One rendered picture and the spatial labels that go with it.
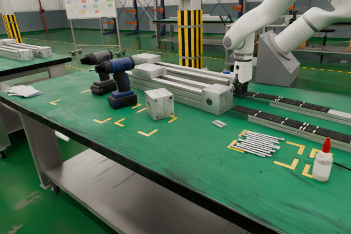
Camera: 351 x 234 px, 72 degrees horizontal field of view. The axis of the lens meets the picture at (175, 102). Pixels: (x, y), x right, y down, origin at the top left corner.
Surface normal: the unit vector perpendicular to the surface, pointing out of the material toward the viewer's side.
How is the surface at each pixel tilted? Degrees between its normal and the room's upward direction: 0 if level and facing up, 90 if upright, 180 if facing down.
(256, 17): 59
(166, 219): 0
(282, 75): 90
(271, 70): 90
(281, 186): 0
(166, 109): 90
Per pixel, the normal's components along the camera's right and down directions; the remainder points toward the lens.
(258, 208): -0.04, -0.92
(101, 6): -0.30, 0.37
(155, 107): 0.41, 0.33
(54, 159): 0.79, 0.20
